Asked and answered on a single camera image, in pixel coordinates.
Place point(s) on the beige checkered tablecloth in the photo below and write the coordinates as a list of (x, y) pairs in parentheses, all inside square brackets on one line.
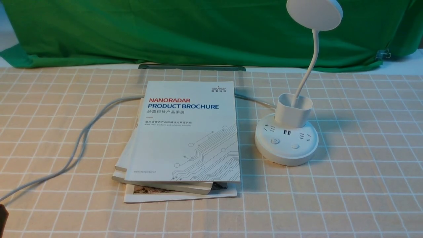
[(365, 180)]

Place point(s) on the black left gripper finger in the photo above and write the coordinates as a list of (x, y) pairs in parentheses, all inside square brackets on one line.
[(4, 214)]

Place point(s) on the metal binder clip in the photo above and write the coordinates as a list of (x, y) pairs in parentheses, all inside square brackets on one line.
[(383, 54)]

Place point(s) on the white product brochure booklet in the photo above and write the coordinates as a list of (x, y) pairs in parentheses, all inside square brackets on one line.
[(187, 131)]

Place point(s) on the bottom magazine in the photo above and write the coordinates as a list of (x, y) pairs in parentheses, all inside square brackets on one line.
[(140, 194)]

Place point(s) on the white desk lamp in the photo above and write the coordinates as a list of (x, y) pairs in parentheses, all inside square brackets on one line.
[(286, 137)]

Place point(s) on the green backdrop cloth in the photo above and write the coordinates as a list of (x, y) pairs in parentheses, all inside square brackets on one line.
[(58, 33)]

